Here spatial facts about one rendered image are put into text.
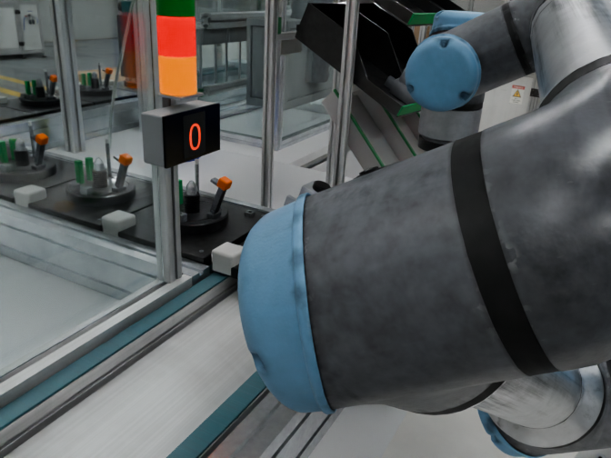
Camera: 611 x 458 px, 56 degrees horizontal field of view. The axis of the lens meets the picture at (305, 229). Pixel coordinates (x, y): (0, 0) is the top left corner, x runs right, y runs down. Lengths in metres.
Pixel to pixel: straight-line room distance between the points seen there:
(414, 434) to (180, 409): 0.31
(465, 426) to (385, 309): 0.63
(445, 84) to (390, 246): 0.38
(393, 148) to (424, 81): 0.67
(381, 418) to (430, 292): 0.62
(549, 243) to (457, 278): 0.04
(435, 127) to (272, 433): 0.41
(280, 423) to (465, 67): 0.42
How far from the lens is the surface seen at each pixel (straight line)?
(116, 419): 0.77
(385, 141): 1.28
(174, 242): 0.93
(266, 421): 0.69
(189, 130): 0.83
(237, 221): 1.15
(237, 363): 0.84
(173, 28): 0.81
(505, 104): 5.01
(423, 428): 0.85
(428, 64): 0.61
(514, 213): 0.23
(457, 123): 0.74
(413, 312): 0.25
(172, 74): 0.81
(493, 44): 0.62
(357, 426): 0.83
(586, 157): 0.24
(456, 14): 0.73
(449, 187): 0.25
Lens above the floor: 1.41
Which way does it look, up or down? 23 degrees down
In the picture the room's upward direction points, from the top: 3 degrees clockwise
